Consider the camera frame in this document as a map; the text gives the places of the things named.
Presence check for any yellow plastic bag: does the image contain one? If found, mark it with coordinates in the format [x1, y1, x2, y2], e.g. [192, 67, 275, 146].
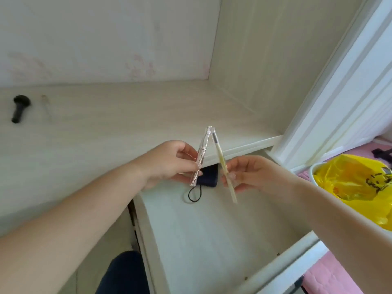
[313, 154, 392, 232]

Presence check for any navy power bank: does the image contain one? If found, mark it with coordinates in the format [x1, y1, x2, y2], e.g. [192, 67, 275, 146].
[197, 163, 220, 188]

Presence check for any yellow thin eyeliner pencil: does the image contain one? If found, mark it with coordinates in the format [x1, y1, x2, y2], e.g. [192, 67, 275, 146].
[211, 127, 238, 204]

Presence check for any black clothes rack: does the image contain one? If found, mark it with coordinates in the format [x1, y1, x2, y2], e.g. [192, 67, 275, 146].
[371, 147, 392, 164]

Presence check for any white silver mascara pen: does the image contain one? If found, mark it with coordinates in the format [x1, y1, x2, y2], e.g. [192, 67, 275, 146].
[189, 125, 213, 187]

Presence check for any black looped cord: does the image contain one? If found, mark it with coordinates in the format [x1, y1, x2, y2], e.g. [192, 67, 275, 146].
[188, 184, 203, 203]

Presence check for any white wardrobe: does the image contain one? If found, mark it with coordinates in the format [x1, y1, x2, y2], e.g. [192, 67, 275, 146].
[265, 0, 392, 172]

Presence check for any black makeup brush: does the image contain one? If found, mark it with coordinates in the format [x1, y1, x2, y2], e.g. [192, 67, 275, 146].
[11, 94, 32, 124]

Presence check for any person's left forearm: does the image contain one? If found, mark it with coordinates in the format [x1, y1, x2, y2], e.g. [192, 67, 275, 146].
[0, 163, 147, 294]

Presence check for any person's right hand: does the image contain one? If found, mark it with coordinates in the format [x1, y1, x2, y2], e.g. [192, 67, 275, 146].
[220, 155, 303, 206]

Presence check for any person's left hand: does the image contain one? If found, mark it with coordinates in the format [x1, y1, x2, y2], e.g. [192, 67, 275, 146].
[132, 140, 204, 192]

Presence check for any white drawer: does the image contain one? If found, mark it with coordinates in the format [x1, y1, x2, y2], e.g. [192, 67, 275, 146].
[131, 149, 330, 294]

